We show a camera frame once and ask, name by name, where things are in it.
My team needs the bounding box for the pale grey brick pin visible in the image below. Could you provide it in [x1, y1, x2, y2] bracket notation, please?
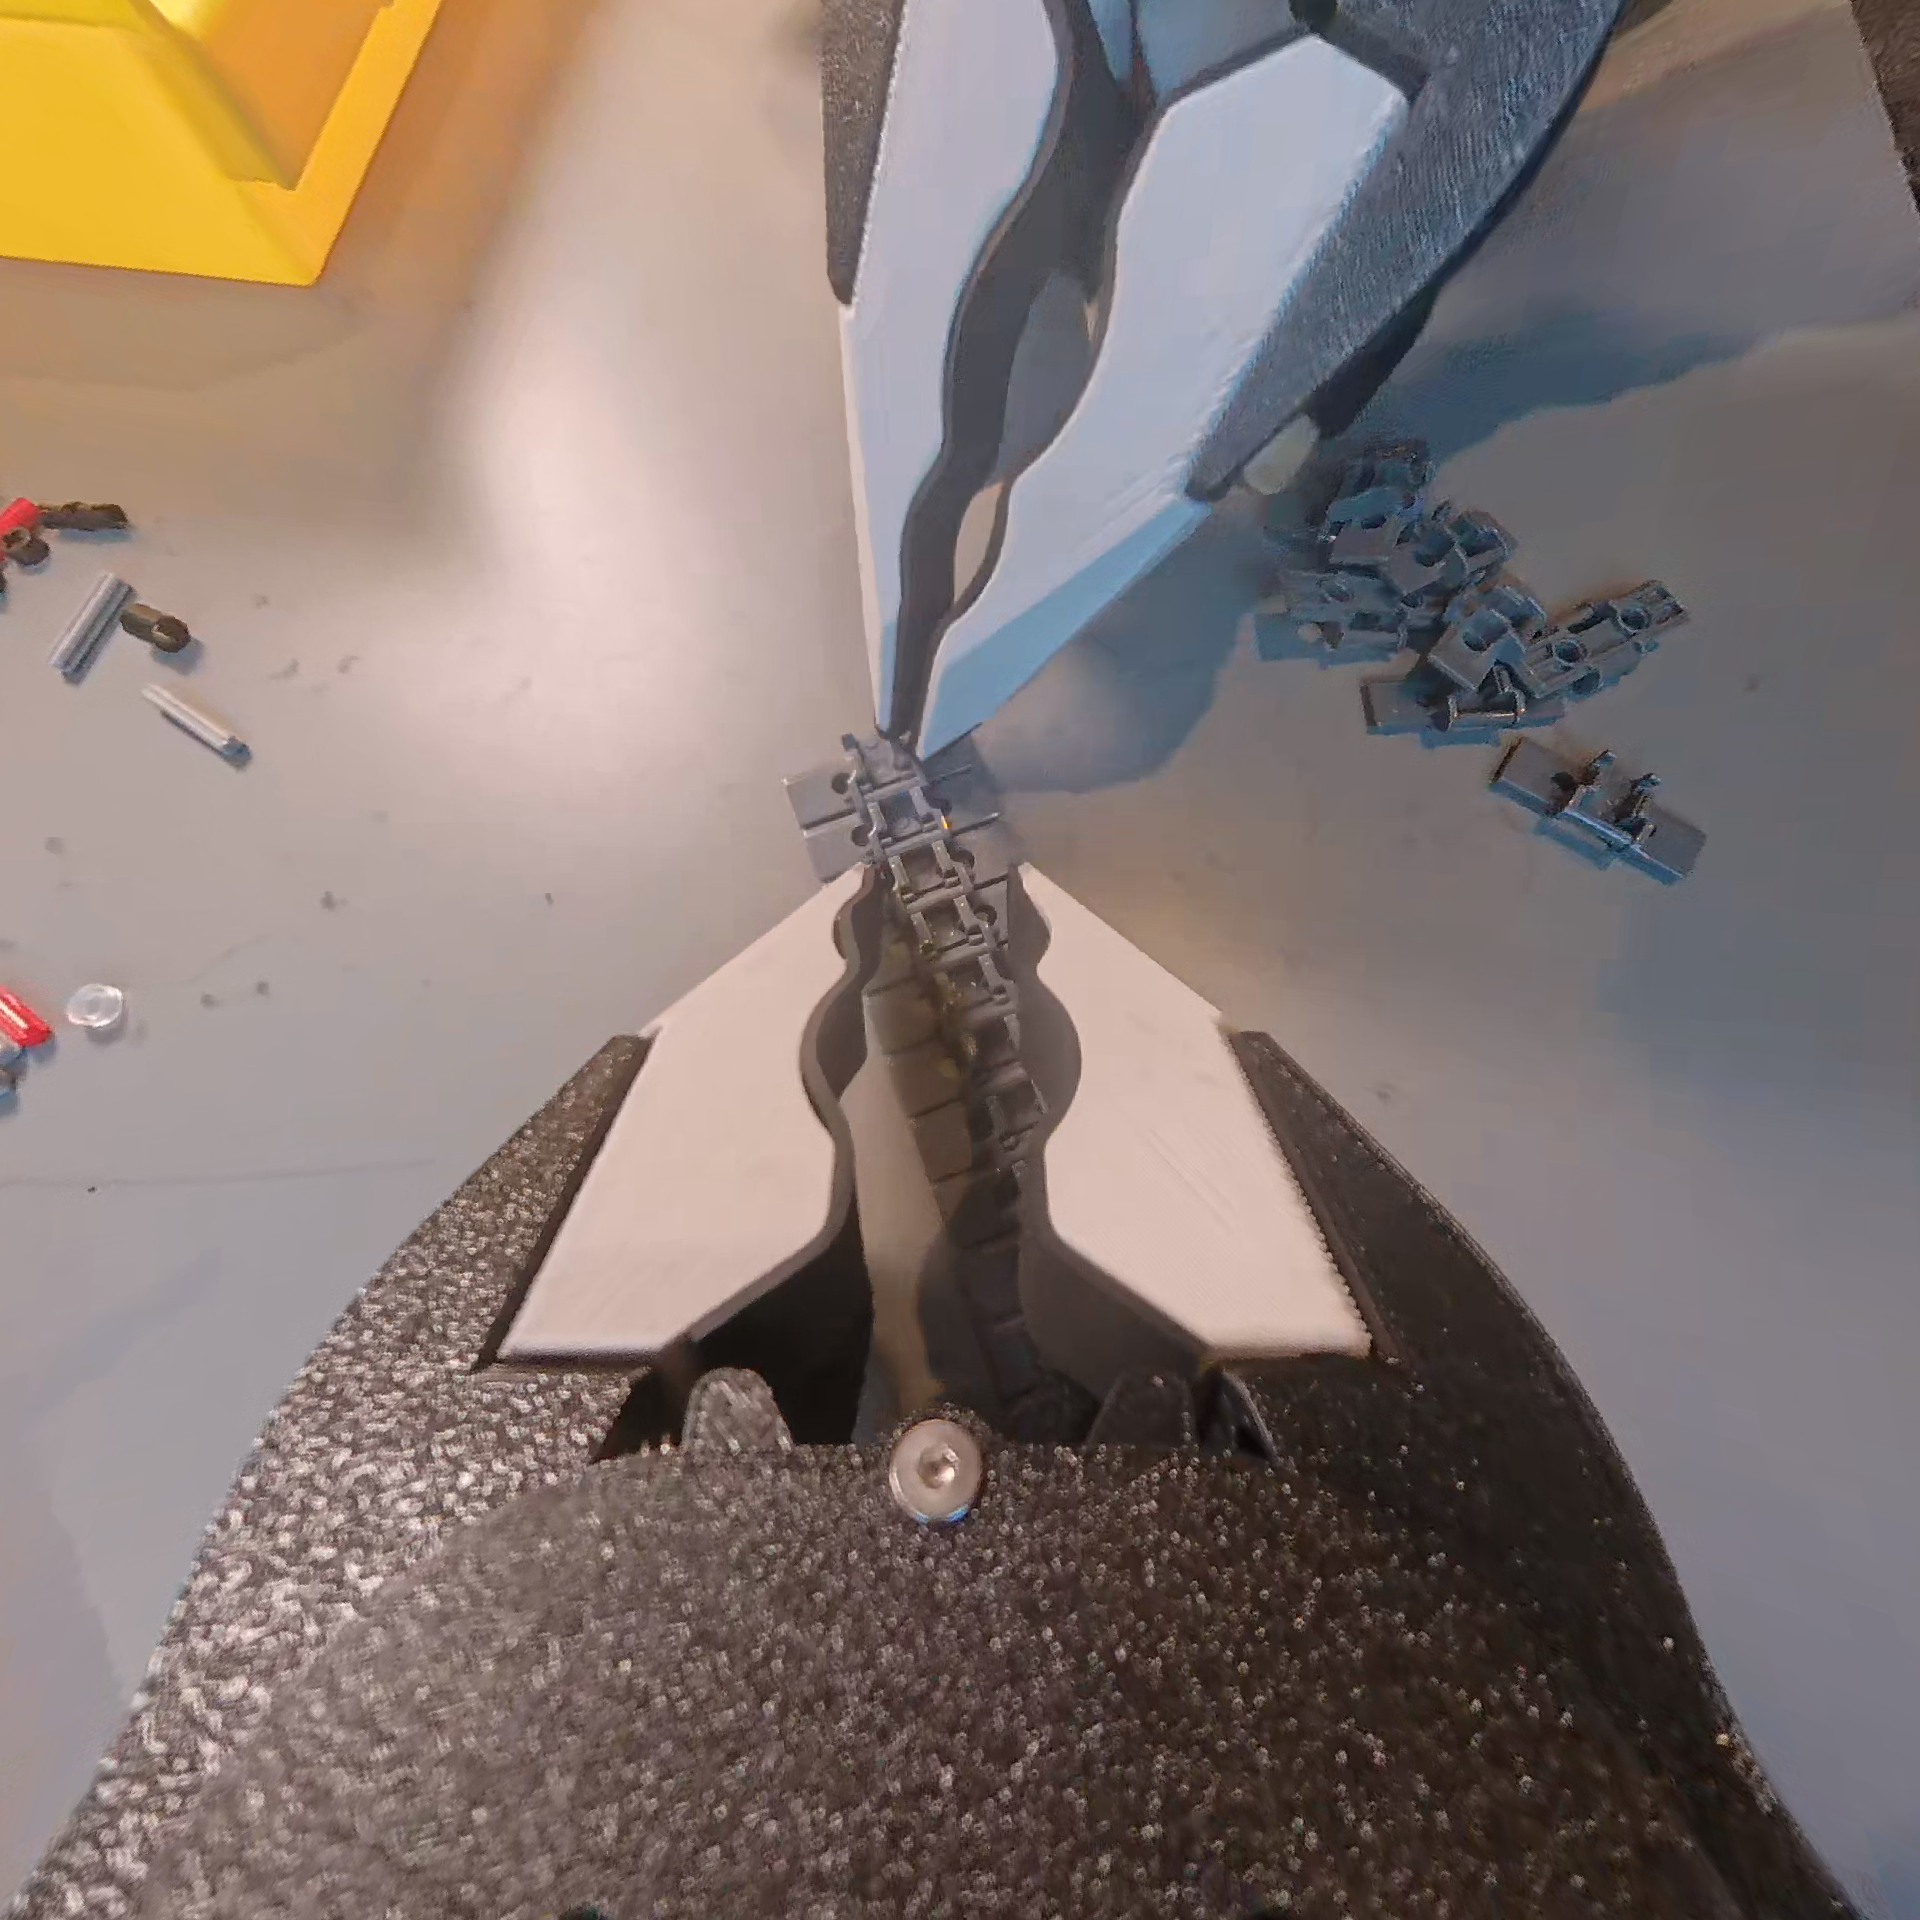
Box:
[45, 569, 132, 682]

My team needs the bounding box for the pile of grey track pieces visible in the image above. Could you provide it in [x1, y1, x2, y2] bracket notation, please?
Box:
[1256, 440, 1691, 740]

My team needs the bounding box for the cluster of small brick parts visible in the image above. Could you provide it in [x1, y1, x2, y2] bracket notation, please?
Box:
[0, 492, 132, 586]

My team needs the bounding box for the yellow plastic bin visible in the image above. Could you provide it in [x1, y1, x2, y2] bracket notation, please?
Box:
[0, 0, 447, 291]

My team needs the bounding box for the grey toy track chain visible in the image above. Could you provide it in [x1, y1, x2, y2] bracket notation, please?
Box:
[854, 840, 1104, 1442]

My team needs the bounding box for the grey track link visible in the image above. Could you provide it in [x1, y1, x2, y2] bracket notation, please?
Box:
[1487, 732, 1707, 888]
[784, 732, 1001, 875]

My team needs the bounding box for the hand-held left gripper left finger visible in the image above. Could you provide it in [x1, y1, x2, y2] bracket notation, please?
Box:
[489, 880, 879, 1449]

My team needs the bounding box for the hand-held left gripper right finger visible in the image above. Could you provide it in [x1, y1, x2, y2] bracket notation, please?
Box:
[1017, 867, 1375, 1449]

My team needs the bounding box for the light grey desk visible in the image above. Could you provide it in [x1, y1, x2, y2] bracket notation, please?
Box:
[0, 0, 1920, 1920]

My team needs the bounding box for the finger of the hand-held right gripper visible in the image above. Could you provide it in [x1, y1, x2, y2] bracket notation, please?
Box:
[836, 0, 1088, 748]
[911, 32, 1415, 748]

